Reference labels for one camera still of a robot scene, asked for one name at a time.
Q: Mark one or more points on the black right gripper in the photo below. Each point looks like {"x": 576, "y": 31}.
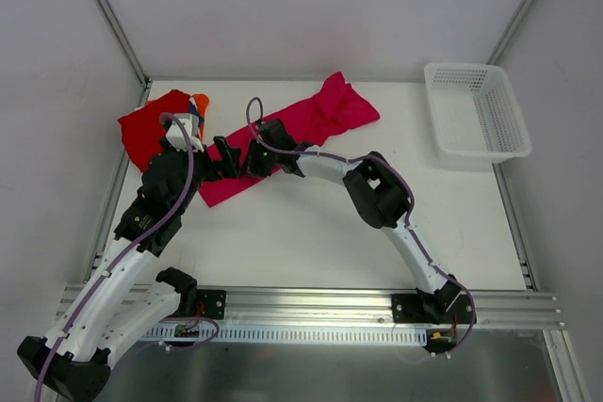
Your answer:
{"x": 257, "y": 160}

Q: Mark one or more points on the white perforated plastic basket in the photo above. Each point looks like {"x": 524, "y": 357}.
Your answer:
{"x": 476, "y": 118}

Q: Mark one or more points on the white slotted cable duct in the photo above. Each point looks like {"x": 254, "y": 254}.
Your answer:
{"x": 297, "y": 335}

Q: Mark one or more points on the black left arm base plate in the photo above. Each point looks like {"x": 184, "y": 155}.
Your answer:
{"x": 210, "y": 303}

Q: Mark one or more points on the folded red t-shirt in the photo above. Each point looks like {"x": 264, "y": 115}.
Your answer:
{"x": 142, "y": 130}

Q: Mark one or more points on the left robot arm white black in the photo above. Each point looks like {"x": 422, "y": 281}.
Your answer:
{"x": 75, "y": 357}

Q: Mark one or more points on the right aluminium frame post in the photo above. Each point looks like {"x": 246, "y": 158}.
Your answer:
{"x": 510, "y": 31}

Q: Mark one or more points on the aluminium frame post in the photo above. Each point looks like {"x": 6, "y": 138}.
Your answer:
{"x": 123, "y": 42}
{"x": 510, "y": 31}

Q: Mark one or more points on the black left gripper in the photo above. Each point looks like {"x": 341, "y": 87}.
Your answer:
{"x": 209, "y": 165}

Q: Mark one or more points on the crimson pink t-shirt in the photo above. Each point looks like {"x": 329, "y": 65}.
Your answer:
{"x": 334, "y": 110}

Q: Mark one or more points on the left aluminium frame post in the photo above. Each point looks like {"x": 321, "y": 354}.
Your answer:
{"x": 123, "y": 42}

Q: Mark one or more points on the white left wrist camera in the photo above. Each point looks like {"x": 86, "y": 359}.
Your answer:
{"x": 182, "y": 131}

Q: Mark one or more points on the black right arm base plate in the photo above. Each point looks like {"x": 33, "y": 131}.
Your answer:
{"x": 423, "y": 308}

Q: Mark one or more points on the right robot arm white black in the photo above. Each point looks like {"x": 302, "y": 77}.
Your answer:
{"x": 382, "y": 199}

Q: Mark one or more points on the aluminium mounting rail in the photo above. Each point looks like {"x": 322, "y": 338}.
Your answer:
{"x": 373, "y": 308}

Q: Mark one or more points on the folded orange t-shirt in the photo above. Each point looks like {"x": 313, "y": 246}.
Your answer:
{"x": 199, "y": 103}

